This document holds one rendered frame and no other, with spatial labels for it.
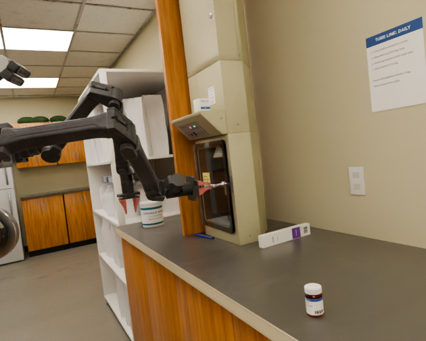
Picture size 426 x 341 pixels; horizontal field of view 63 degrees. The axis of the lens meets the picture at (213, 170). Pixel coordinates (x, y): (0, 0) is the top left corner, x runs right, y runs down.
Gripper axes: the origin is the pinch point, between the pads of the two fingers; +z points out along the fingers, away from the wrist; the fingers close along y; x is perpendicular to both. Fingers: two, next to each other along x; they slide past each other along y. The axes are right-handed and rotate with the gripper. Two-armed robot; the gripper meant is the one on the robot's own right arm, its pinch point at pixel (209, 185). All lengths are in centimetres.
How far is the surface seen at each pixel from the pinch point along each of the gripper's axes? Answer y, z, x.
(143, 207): -16, -11, 66
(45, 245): -125, -62, 485
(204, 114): 29.6, -4.1, -9.8
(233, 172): 5.4, 6.6, -10.6
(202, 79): 46.9, 5.3, 7.7
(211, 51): 56, 5, -3
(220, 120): 27.1, 3.0, -9.8
